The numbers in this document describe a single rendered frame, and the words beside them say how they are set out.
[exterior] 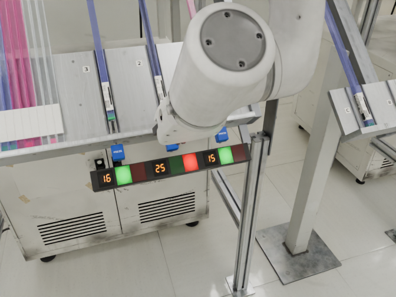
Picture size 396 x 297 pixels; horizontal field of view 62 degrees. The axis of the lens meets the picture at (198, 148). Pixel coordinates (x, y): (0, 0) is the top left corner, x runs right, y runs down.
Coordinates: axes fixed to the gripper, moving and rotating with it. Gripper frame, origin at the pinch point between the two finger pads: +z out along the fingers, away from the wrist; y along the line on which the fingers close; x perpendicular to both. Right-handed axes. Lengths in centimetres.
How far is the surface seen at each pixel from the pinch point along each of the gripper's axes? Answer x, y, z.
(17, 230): -7, -47, 67
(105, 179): -3.8, -14.6, 11.2
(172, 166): -4.0, -0.8, 11.2
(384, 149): -8, 92, 56
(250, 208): -17.0, 21.7, 33.0
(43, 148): 3.7, -24.2, 7.9
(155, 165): -3.0, -4.3, 11.2
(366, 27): 40, 92, 45
